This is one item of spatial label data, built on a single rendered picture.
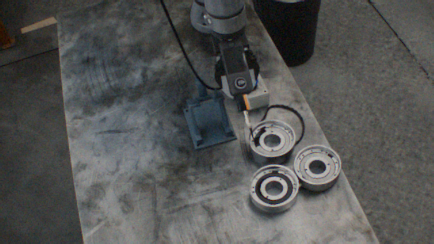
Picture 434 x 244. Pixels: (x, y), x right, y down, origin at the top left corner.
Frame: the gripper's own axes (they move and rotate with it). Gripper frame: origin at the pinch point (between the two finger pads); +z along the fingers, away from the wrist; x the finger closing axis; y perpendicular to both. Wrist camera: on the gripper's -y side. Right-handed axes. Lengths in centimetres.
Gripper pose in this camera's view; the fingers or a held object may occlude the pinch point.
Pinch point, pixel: (240, 94)
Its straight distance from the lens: 116.1
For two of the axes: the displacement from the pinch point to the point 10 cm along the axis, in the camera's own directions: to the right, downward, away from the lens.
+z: 1.3, 5.9, 7.9
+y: -2.0, -7.7, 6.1
